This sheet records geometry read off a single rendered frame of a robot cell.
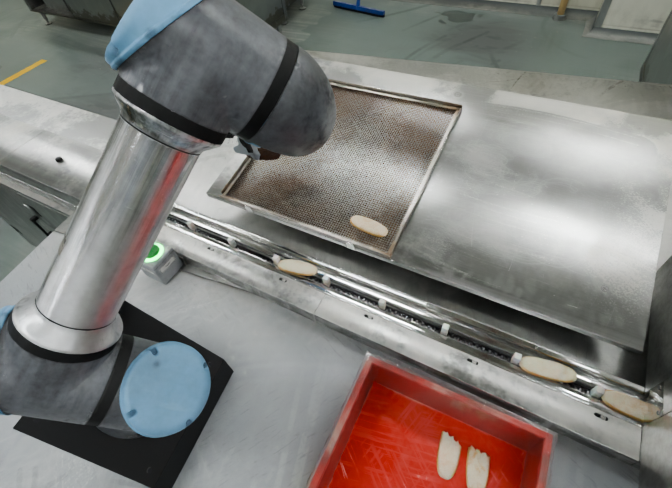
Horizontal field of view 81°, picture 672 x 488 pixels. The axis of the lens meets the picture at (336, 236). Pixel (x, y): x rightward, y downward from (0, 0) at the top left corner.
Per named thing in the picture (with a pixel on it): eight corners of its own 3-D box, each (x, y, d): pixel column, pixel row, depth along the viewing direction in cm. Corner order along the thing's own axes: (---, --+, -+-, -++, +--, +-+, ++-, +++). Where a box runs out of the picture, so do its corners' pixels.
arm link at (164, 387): (175, 437, 60) (204, 446, 50) (78, 423, 54) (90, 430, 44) (199, 357, 66) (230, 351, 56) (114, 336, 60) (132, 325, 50)
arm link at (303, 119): (393, 97, 43) (276, 109, 87) (311, 34, 38) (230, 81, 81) (345, 190, 44) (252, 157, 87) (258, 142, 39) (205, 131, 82)
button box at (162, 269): (150, 282, 104) (129, 258, 96) (170, 260, 108) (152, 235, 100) (172, 294, 101) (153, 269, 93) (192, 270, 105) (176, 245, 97)
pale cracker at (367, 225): (347, 224, 96) (346, 222, 95) (355, 213, 97) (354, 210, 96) (383, 240, 92) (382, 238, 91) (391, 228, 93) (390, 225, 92)
